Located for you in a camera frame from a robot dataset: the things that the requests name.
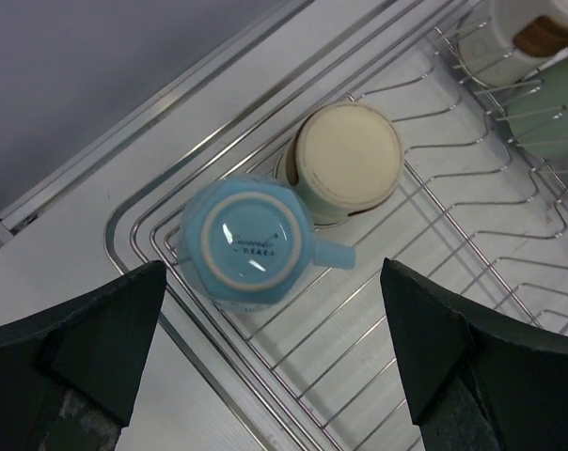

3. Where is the light blue mug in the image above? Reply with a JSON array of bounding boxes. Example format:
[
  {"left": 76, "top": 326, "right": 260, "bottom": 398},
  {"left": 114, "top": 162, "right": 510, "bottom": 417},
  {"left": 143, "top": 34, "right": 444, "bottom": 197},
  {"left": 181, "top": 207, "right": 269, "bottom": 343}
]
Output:
[{"left": 177, "top": 174, "right": 355, "bottom": 313}]

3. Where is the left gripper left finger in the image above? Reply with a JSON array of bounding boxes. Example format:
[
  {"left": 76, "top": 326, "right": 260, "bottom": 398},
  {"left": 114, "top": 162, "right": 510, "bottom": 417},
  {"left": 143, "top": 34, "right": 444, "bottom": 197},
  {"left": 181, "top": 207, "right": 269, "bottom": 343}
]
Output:
[{"left": 0, "top": 261, "right": 166, "bottom": 450}]

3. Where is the metal wire dish rack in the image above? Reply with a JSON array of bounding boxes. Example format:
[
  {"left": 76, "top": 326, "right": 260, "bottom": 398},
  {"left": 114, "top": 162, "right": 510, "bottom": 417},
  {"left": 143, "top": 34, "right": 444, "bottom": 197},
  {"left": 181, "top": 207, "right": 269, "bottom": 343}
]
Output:
[{"left": 104, "top": 1, "right": 568, "bottom": 450}]

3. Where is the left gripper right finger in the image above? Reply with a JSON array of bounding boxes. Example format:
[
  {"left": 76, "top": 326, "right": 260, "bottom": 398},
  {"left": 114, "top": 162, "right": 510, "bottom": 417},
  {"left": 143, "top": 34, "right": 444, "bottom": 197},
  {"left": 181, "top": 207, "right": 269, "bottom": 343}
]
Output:
[{"left": 380, "top": 258, "right": 568, "bottom": 450}]

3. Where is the mint green cup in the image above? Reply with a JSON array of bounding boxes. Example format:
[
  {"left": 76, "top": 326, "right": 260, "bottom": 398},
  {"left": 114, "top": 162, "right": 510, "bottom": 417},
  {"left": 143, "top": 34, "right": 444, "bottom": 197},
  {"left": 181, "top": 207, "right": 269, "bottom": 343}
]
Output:
[{"left": 506, "top": 56, "right": 568, "bottom": 160}]

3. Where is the cream cup brown band left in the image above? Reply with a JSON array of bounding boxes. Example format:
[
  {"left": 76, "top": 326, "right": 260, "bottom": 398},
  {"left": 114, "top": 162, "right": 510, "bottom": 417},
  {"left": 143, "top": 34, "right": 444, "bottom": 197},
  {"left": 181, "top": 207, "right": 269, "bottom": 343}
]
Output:
[{"left": 456, "top": 0, "right": 568, "bottom": 87}]

